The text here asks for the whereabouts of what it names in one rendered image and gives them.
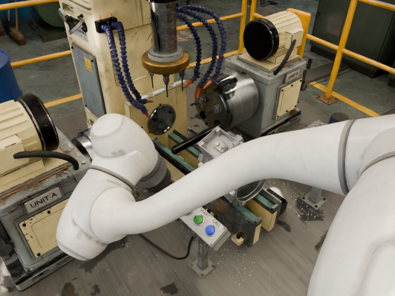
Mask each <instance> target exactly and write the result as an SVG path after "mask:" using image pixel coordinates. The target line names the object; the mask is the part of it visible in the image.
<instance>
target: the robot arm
mask: <svg viewBox="0 0 395 296"><path fill-rule="evenodd" d="M90 136H91V143H92V147H93V149H94V154H93V159H92V163H91V166H90V168H89V170H88V171H87V172H86V174H85V175H84V177H83V178H82V179H81V181H80V182H79V183H78V185H77V187H76V188H75V190H74V191H73V193H72V195H71V196H70V198H69V200H68V202H67V204H66V206H65V208H64V210H63V212H62V215H61V217H60V220H59V223H58V228H57V232H56V240H57V242H58V246H59V248H60V249H61V250H62V251H63V252H65V253H67V254H68V255H70V256H72V257H74V258H76V259H78V260H82V261H85V260H88V259H93V258H94V257H96V256H97V255H99V254H100V253H101V252H102V251H103V250H104V249H105V248H106V247H107V245H108V244H110V243H112V242H114V241H118V240H120V239H122V238H124V237H125V236H126V235H127V234H140V233H145V232H148V231H152V230H154V229H157V228H159V227H161V226H164V225H166V224H168V223H170V222H172V221H174V220H176V219H178V218H180V217H182V216H184V215H186V214H188V213H190V212H192V211H193V210H196V209H197V208H199V207H202V206H204V205H205V204H207V203H210V202H211V201H213V200H216V199H218V198H219V197H222V196H224V195H225V194H228V193H230V192H231V191H233V190H236V189H238V188H239V187H242V186H244V185H247V184H249V183H252V182H254V181H258V180H263V179H285V180H291V181H295V182H298V183H302V184H306V185H309V186H313V187H317V188H320V189H323V190H327V191H330V192H332V193H336V194H339V195H342V196H346V197H345V199H344V200H343V202H342V204H341V206H340V208H339V209H338V211H337V213H336V215H335V218H334V220H333V222H332V224H331V226H330V228H329V230H328V232H327V235H326V238H325V240H324V242H323V245H322V247H321V250H320V252H319V256H318V258H317V261H316V264H315V266H314V270H313V273H312V276H311V279H310V283H309V287H308V292H307V296H395V114H392V115H384V116H378V117H369V118H363V119H353V120H345V121H342V122H337V123H332V124H329V125H324V126H318V127H312V128H308V129H302V130H295V131H291V132H284V133H278V134H272V135H268V136H264V137H260V138H257V139H254V140H251V141H248V142H246V143H243V144H240V145H238V146H236V147H234V148H232V149H230V150H228V151H226V152H224V153H222V154H221V155H219V156H218V157H215V158H214V159H212V160H211V161H209V162H207V163H206V164H204V165H202V166H200V167H199V168H198V169H196V170H194V171H192V172H191V173H189V174H187V175H186V176H185V177H182V178H181V179H179V180H178V181H176V182H174V183H172V182H171V173H170V170H169V169H168V168H167V165H166V162H165V161H164V160H163V158H162V157H161V155H160V154H159V153H158V151H157V150H156V149H155V146H154V144H153V142H152V141H151V139H150V137H149V136H148V135H147V134H146V132H145V131H144V130H143V129H142V128H141V127H140V126H139V125H137V124H136V123H135V122H134V121H133V120H132V119H130V118H129V117H127V116H125V115H120V114H117V113H108V114H105V115H103V116H101V117H100V118H99V119H97V120H96V121H95V122H94V124H93V125H92V127H91V130H90ZM136 185H138V186H139V187H142V188H145V189H147V190H148V191H149V192H153V193H156V194H154V195H153V196H151V197H149V198H147V199H145V200H142V201H139V202H136V201H135V199H134V197H133V195H132V191H133V189H134V188H135V186H136Z"/></svg>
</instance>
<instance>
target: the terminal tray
mask: <svg viewBox="0 0 395 296"><path fill-rule="evenodd" d="M216 129H218V130H216ZM201 142H203V143H202V144H201ZM234 142H236V143H235V144H234ZM238 145H240V142H238V141H237V140H236V139H235V138H233V137H232V136H231V135H229V134H228V133H226V132H225V131H224V130H222V129H221V128H220V127H218V126H217V127H216V128H215V129H213V130H212V131H211V132H210V133H209V134H208V135H207V136H205V137H204V138H203V139H202V140H201V141H200V142H199V143H198V146H199V148H200V150H201V152H202V154H203V155H205V157H206V158H207V159H208V160H210V161H211V160H212V159H214V158H215V157H218V156H219V155H221V154H222V153H224V152H226V151H228V150H230V149H232V148H234V147H236V146H238Z"/></svg>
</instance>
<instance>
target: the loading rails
mask: <svg viewBox="0 0 395 296"><path fill-rule="evenodd" d="M186 139H187V138H186V137H185V136H184V135H182V134H180V133H179V132H178V131H176V130H173V132H172V133H170V134H168V141H169V148H167V147H166V146H165V145H164V144H162V143H161V142H160V141H158V140H156V141H154V142H153V144H154V146H155V149H156V150H157V151H158V153H159V154H160V155H161V157H162V158H163V160H164V161H165V162H166V165H167V168H168V169H169V170H170V173H171V179H172V180H173V181H174V182H176V181H178V180H179V179H181V178H182V177H185V176H186V175H187V174H189V173H191V172H192V171H194V170H196V169H198V164H199V163H200V161H199V160H198V157H199V154H202V152H201V150H200V148H199V146H198V145H196V144H194V145H192V146H190V147H188V148H187V149H185V150H182V151H181V152H179V153H177V154H173V153H172V149H171V147H173V146H174V145H176V144H178V143H180V142H182V141H184V140H186ZM253 198H254V199H252V200H251V199H250V201H247V202H246V204H245V205H244V206H240V205H239V204H237V205H236V204H235V203H234V202H232V203H231V204H230V203H229V202H228V201H227V200H226V199H225V198H224V196H222V197H219V198H218V199H216V200H213V201H211V202H210V203H207V204H205V205H204V206H202V207H203V208H204V209H205V210H206V211H207V212H208V213H209V214H211V215H212V216H213V217H214V218H215V219H216V220H217V221H219V222H220V223H221V224H223V225H224V226H225V227H226V228H227V229H228V230H229V231H230V232H231V233H232V234H234V235H233V236H232V238H231V240H232V241H233V242H234V243H236V244H237V245H238V246H240V245H241V244H242V243H244V244H246V245H247V246H248V247H249V248H250V247H251V246H252V245H253V244H254V243H256V242H257V241H258V239H259V233H260V228H261V226H262V227H263V228H265V229H266V230H267V231H270V230H271V229H272V228H273V227H275V226H276V225H277V221H278V218H279V213H280V208H281V205H282V201H281V200H279V199H278V198H277V197H275V196H274V195H272V194H271V193H269V192H268V191H266V190H265V189H263V188H262V191H260V192H259V194H257V195H256V196H255V197H253Z"/></svg>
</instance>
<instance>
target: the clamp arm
mask: <svg viewBox="0 0 395 296"><path fill-rule="evenodd" d="M217 126H218V127H220V124H218V123H217V124H215V125H213V126H211V127H209V128H207V129H205V130H203V131H202V132H200V133H198V134H196V135H194V136H192V137H190V138H188V139H186V140H184V141H182V142H180V143H178V144H176V145H174V146H173V147H171V149H172V153H173V154H177V153H179V152H181V151H182V150H185V149H187V148H188V147H190V146H192V145H194V144H196V143H197V142H199V141H201V140H202V139H203V138H204V137H205V136H207V135H208V134H209V133H210V132H211V131H212V130H213V129H215V128H216V127H217Z"/></svg>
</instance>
